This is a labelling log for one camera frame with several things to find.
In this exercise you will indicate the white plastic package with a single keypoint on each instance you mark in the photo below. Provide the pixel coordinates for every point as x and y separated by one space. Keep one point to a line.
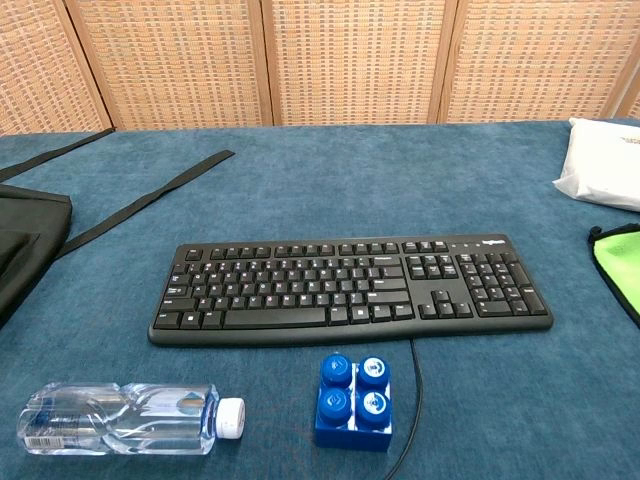
605 165

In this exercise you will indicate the clear plastic water bottle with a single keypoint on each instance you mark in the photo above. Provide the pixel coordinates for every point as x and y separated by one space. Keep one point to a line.
120 419

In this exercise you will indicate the black fabric bag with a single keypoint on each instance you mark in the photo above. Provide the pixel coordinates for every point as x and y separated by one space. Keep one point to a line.
22 240

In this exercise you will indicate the blue table cloth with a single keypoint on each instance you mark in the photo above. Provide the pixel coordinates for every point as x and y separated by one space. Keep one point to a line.
320 200

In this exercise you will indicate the green pouch with black trim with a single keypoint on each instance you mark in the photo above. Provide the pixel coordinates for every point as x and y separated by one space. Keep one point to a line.
620 260

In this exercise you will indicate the woven rattan folding screen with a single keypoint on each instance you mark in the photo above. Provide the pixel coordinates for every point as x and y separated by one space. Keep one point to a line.
320 60

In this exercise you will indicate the blue building block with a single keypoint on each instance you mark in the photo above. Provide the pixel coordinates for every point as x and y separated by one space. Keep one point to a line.
354 405

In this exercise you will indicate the black computer keyboard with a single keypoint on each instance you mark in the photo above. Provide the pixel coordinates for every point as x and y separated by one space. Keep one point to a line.
350 295

